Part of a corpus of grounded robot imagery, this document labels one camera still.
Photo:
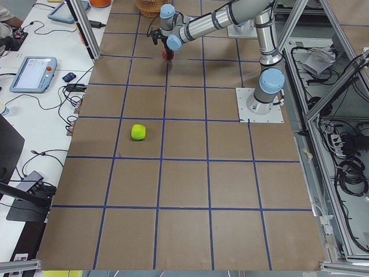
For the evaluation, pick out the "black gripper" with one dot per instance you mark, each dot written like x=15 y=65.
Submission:
x=166 y=46

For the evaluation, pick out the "red yellow apple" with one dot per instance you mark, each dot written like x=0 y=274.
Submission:
x=167 y=54

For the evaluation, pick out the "green apple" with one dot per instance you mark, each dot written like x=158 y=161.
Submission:
x=138 y=132

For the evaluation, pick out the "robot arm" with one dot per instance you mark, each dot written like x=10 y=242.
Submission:
x=242 y=19

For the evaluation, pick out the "wicker basket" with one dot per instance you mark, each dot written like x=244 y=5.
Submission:
x=150 y=8

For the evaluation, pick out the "black power adapter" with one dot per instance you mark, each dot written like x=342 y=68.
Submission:
x=96 y=24

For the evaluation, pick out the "dark blue pouch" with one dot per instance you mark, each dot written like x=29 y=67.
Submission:
x=69 y=77

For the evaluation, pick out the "teach pendant tablet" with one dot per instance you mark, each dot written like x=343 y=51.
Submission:
x=34 y=75

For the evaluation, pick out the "black monitor stand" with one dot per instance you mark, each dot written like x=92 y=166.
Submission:
x=31 y=196

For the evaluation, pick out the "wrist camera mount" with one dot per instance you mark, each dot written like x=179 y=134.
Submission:
x=155 y=34

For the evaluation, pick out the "aluminium frame post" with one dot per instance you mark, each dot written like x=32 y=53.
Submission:
x=84 y=28

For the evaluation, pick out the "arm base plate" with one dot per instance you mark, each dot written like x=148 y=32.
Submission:
x=252 y=111

